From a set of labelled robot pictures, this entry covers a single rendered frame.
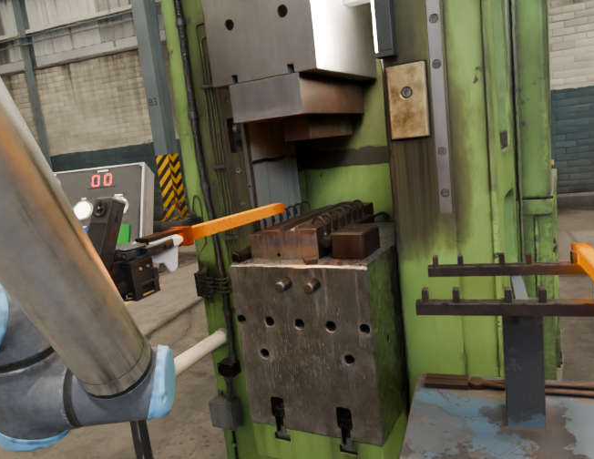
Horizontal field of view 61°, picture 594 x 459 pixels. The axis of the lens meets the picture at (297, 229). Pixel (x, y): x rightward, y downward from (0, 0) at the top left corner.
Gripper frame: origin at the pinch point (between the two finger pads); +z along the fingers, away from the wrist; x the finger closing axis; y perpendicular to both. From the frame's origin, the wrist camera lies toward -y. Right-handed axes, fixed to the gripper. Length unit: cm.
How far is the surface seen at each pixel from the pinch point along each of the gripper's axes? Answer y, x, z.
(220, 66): -34, -14, 42
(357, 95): -24, 7, 79
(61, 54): -202, -692, 547
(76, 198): -6, -58, 27
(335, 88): -25, 7, 63
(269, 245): 12.4, -6.9, 41.4
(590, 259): 12, 65, 27
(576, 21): -102, 70, 657
